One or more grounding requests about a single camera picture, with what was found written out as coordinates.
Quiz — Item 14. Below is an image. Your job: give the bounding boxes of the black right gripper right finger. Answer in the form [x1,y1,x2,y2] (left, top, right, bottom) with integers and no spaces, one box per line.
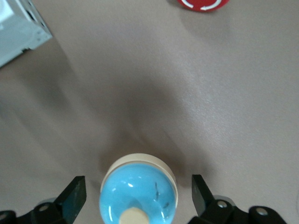
[191,175,287,224]

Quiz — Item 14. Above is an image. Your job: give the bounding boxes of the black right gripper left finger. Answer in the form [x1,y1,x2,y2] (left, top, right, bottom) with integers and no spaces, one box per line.
[0,176,87,224]

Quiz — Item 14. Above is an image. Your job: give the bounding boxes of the blue desk bell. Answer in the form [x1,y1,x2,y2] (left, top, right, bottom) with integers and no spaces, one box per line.
[99,153,178,224]

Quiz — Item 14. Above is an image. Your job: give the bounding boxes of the white circuit breaker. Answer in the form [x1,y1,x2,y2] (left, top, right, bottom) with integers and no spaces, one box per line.
[0,0,53,69]

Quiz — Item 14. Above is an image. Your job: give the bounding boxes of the red black emergency stop button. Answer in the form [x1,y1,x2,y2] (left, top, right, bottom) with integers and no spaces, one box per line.
[175,0,231,13]

